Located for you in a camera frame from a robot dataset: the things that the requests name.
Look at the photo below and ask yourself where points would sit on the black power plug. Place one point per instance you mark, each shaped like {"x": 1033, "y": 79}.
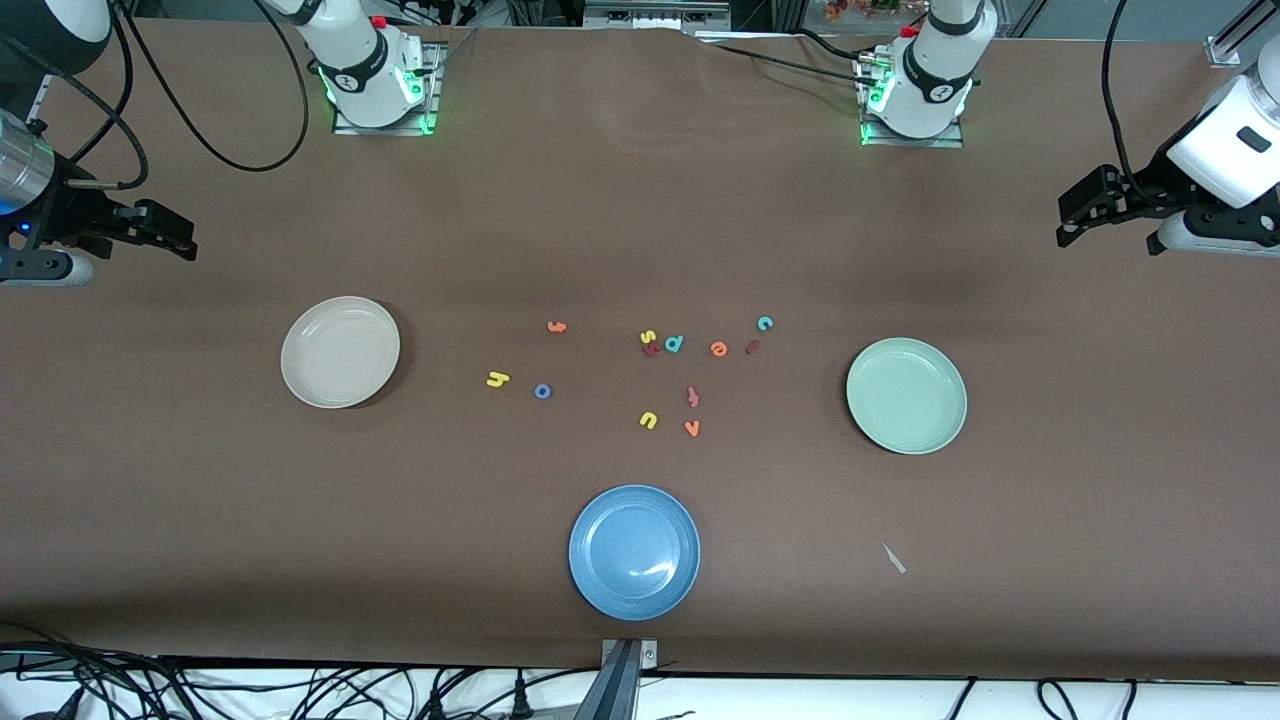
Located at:
{"x": 437, "y": 706}
{"x": 520, "y": 700}

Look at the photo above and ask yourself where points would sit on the beige brown plate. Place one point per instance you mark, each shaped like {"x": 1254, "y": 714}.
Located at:
{"x": 340, "y": 352}

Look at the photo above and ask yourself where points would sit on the pale green plate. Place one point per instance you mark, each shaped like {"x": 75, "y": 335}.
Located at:
{"x": 906, "y": 396}

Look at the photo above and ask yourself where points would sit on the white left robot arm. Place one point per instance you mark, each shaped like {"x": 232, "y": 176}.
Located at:
{"x": 925, "y": 75}

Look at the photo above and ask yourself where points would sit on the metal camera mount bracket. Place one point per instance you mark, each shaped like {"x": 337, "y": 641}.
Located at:
{"x": 625, "y": 660}

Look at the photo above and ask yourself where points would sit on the blue plate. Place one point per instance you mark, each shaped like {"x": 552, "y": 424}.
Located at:
{"x": 634, "y": 552}

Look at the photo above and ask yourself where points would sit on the aluminium frame rail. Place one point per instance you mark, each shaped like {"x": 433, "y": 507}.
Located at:
{"x": 40, "y": 100}
{"x": 1225, "y": 50}

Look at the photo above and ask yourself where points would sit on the grey power strip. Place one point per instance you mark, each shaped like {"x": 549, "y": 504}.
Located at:
{"x": 655, "y": 15}

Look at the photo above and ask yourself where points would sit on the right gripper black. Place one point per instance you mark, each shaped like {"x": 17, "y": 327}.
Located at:
{"x": 72, "y": 213}

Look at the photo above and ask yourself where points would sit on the brown table cover sheet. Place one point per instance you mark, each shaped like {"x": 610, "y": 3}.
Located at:
{"x": 640, "y": 220}

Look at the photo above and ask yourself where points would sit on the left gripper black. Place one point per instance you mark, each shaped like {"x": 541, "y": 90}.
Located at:
{"x": 1146, "y": 186}

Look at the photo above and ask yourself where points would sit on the orange decorative object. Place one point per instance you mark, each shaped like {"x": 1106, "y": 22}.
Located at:
{"x": 860, "y": 8}

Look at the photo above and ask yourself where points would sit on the small white paper scrap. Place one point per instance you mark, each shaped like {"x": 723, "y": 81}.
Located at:
{"x": 893, "y": 558}

